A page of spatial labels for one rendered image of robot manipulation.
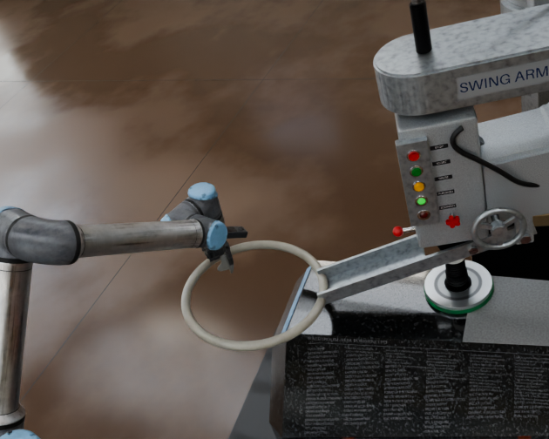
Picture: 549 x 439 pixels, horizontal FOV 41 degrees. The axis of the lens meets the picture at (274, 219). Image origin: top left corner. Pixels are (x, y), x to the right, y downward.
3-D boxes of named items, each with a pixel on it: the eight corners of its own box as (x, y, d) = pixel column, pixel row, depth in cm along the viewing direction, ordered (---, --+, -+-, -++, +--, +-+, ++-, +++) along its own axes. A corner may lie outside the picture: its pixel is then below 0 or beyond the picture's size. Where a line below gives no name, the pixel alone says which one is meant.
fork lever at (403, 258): (525, 199, 223) (520, 188, 220) (540, 241, 208) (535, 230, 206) (322, 271, 246) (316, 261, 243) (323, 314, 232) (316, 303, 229)
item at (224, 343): (327, 239, 257) (327, 233, 255) (329, 348, 220) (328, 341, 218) (192, 249, 263) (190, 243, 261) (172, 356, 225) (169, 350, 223)
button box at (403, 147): (438, 216, 203) (425, 133, 186) (440, 223, 201) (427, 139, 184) (410, 221, 205) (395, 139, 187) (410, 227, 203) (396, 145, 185)
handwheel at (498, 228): (521, 224, 208) (518, 183, 199) (529, 247, 200) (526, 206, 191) (467, 233, 211) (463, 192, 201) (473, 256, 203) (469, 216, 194)
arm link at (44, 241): (34, 228, 173) (233, 218, 224) (8, 216, 181) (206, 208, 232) (30, 274, 175) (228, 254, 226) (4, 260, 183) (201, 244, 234)
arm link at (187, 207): (176, 226, 224) (203, 203, 230) (152, 217, 231) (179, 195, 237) (186, 249, 229) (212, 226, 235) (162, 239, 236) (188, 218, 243)
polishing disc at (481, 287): (465, 253, 245) (465, 250, 244) (506, 288, 228) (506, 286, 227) (412, 281, 241) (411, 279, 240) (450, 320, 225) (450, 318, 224)
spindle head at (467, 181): (531, 188, 222) (524, 60, 194) (548, 236, 205) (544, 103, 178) (412, 209, 229) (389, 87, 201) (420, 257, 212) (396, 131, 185)
